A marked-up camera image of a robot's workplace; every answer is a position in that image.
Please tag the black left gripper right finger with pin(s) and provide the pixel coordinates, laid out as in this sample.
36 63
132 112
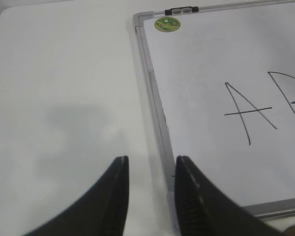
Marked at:
203 210

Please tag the white board with aluminium frame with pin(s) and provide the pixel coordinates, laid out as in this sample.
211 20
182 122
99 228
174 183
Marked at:
221 90

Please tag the round green yellow magnet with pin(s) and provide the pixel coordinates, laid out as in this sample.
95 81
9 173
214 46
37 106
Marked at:
167 24

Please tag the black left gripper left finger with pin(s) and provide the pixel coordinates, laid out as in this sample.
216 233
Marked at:
101 211

